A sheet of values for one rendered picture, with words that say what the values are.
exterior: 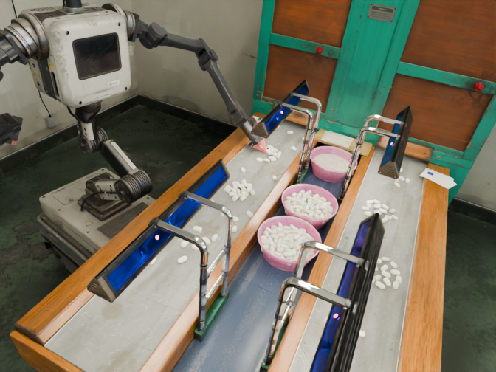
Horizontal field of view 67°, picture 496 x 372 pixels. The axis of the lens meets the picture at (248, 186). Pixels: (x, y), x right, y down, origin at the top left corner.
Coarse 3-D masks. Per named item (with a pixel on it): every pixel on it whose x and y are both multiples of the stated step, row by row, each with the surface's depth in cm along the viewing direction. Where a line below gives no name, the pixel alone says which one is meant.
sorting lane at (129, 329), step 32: (288, 128) 238; (288, 160) 207; (224, 192) 179; (256, 192) 181; (192, 224) 159; (224, 224) 161; (160, 256) 143; (192, 256) 144; (128, 288) 130; (160, 288) 131; (192, 288) 133; (96, 320) 119; (128, 320) 120; (160, 320) 121; (64, 352) 110; (96, 352) 111; (128, 352) 112
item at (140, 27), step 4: (136, 16) 164; (136, 20) 164; (140, 20) 169; (136, 24) 165; (140, 24) 168; (144, 24) 171; (136, 28) 166; (140, 28) 168; (144, 28) 171; (136, 32) 167; (140, 32) 169; (144, 32) 172; (132, 36) 167; (136, 36) 170; (140, 36) 173; (144, 36) 173; (128, 40) 168; (132, 40) 167
